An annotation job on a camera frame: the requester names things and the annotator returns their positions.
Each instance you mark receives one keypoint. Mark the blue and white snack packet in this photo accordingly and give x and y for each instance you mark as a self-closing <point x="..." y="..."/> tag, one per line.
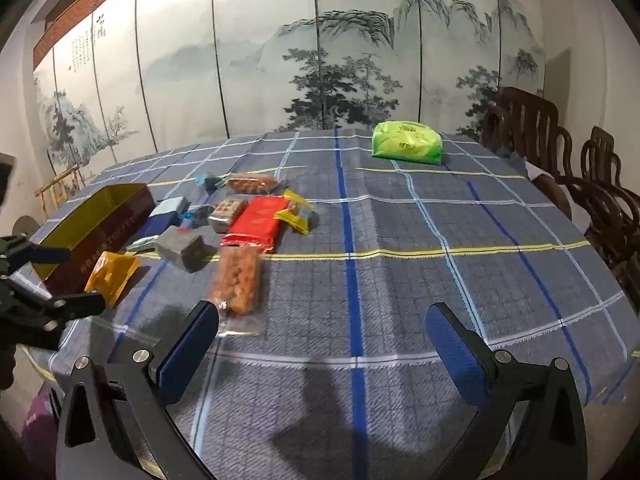
<point x="167" y="212"/>

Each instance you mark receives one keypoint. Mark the light bamboo chair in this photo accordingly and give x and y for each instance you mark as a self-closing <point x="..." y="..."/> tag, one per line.
<point x="60" y="185"/>

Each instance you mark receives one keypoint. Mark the green tissue pack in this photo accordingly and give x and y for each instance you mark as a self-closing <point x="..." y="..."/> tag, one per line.
<point x="407" y="142"/>

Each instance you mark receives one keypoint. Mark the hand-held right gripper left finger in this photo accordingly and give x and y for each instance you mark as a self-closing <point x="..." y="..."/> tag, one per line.
<point x="185" y="355"/>

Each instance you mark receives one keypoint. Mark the white cloth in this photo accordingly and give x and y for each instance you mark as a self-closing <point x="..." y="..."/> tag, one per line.
<point x="540" y="171"/>

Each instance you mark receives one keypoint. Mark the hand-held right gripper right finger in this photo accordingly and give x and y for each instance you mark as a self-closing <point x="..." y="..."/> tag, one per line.
<point x="460" y="355"/>

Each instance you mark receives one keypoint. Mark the red snack packet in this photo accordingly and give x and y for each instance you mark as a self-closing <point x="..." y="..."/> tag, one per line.
<point x="257" y="222"/>

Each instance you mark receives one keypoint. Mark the long clear peanut brittle packet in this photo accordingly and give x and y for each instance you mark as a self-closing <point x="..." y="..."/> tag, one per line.
<point x="237" y="285"/>

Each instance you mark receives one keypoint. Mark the small brown pastry packet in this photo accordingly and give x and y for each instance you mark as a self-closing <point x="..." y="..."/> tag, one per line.
<point x="227" y="215"/>

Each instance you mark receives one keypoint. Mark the silver foil packet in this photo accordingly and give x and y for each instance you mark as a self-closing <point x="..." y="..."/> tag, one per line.
<point x="142" y="244"/>

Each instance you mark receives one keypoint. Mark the yellow snack packet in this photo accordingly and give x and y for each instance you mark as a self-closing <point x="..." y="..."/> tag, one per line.
<point x="295" y="215"/>

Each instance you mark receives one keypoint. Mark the painted landscape folding screen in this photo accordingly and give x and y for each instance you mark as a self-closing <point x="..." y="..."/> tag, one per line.
<point x="250" y="60"/>

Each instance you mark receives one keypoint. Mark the dark red tin box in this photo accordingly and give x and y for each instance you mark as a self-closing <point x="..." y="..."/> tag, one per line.
<point x="100" y="240"/>

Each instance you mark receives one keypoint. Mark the clear packet of round snacks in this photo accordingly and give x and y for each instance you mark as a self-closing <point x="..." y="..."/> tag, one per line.
<point x="252" y="183"/>

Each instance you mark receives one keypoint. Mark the blue plaid tablecloth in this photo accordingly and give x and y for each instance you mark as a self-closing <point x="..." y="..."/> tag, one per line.
<point x="400" y="270"/>

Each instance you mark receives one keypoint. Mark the pink patterned cloth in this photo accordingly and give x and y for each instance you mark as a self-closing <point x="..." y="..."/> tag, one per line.
<point x="40" y="425"/>

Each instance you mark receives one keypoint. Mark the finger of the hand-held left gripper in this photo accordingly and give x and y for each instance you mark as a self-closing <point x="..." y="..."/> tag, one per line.
<point x="70" y="306"/>
<point x="35" y="256"/>

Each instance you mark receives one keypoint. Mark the grey cake packet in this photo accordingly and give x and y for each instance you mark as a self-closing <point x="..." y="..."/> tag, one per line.
<point x="180" y="249"/>

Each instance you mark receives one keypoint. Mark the orange snack packet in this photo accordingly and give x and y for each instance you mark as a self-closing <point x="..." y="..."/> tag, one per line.
<point x="112" y="275"/>

